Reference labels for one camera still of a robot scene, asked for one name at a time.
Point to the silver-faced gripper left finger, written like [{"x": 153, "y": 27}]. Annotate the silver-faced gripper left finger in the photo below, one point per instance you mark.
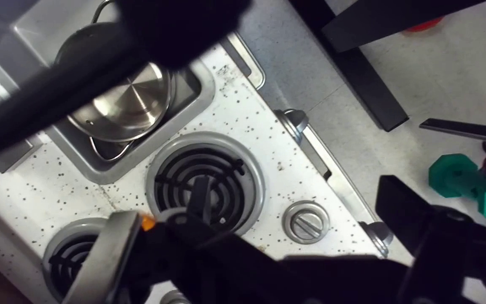
[{"x": 106, "y": 255}]

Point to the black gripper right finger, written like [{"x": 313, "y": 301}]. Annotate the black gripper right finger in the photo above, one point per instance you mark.
[{"x": 200, "y": 196}]

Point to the small orange object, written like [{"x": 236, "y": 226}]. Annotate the small orange object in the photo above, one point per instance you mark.
[{"x": 148, "y": 221}]

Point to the grey toy sink basin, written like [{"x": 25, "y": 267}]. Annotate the grey toy sink basin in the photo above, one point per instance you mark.
[{"x": 111, "y": 169}]

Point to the stainless steel pot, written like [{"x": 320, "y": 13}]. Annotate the stainless steel pot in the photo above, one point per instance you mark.
[{"x": 126, "y": 106}]

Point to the flat red floor object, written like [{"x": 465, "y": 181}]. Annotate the flat red floor object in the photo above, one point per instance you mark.
[{"x": 423, "y": 25}]

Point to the black coil stove burner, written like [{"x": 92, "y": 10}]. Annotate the black coil stove burner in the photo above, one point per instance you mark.
[
  {"x": 69, "y": 263},
  {"x": 227, "y": 169}
]

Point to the wooden toy kitchen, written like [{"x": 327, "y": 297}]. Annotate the wooden toy kitchen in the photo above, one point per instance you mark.
[{"x": 244, "y": 111}]

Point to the silver stove knob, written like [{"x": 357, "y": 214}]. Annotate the silver stove knob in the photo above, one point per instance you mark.
[{"x": 308, "y": 221}]

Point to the black metal stand leg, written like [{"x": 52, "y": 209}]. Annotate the black metal stand leg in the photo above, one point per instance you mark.
[{"x": 367, "y": 78}]

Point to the green hex dumbbell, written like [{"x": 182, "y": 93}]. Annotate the green hex dumbbell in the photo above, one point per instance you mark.
[{"x": 452, "y": 176}]

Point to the black flat floor tool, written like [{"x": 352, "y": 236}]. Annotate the black flat floor tool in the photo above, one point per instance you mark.
[{"x": 457, "y": 128}]

